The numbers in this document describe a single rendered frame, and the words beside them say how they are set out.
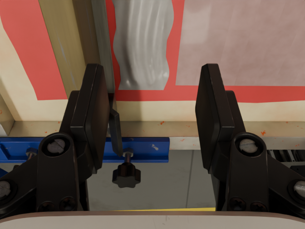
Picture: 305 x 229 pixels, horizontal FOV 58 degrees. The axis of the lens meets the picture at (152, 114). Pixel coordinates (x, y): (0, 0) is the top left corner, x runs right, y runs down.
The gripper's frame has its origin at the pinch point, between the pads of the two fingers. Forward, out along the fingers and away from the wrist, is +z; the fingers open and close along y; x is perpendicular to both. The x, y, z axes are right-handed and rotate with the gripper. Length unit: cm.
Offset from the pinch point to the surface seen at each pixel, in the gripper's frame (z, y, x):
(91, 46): 16.1, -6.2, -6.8
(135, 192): 123, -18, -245
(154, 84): 23.0, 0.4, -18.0
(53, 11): 12.6, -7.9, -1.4
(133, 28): 22.7, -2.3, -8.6
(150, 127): 22.3, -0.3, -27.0
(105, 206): 124, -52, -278
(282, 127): 22.5, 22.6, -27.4
